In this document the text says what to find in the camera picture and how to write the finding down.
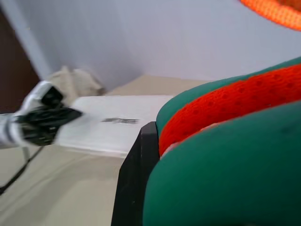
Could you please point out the dark brown panel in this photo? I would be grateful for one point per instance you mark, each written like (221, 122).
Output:
(14, 70)

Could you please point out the white box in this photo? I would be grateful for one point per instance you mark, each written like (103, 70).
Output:
(110, 136)

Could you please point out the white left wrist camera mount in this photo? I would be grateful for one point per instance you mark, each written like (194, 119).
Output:
(45, 94)

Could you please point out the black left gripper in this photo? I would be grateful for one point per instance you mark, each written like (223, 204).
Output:
(38, 128)

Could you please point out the crumpled beige cloth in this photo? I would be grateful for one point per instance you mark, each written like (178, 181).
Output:
(77, 80)

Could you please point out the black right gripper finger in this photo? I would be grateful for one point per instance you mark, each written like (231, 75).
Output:
(134, 179)

